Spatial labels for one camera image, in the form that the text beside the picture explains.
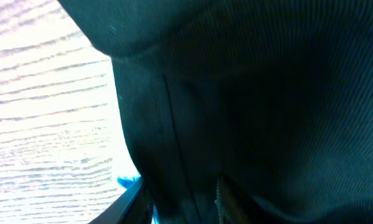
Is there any black t-shirt with white logo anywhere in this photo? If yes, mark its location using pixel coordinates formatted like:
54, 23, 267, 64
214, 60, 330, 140
61, 0, 373, 223

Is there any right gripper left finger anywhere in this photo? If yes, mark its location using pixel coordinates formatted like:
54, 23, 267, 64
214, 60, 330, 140
89, 177, 154, 224

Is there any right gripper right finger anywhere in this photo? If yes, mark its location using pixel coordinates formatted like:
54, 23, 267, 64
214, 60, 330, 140
216, 176, 252, 224

